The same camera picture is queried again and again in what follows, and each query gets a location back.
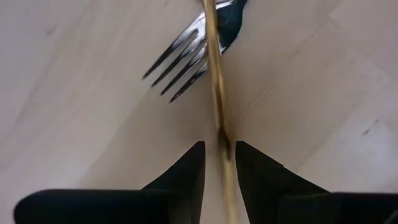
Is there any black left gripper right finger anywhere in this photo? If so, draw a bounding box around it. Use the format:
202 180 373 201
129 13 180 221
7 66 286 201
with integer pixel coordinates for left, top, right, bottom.
235 140 398 224

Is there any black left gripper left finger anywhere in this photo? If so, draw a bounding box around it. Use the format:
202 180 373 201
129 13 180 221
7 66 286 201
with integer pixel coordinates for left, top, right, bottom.
14 141 206 224

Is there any gold fork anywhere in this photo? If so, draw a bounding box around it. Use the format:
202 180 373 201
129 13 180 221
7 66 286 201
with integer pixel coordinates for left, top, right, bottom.
201 0 240 224

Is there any black fork teal handle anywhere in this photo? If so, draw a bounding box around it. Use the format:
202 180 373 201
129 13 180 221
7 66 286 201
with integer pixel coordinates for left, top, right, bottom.
141 0 249 104

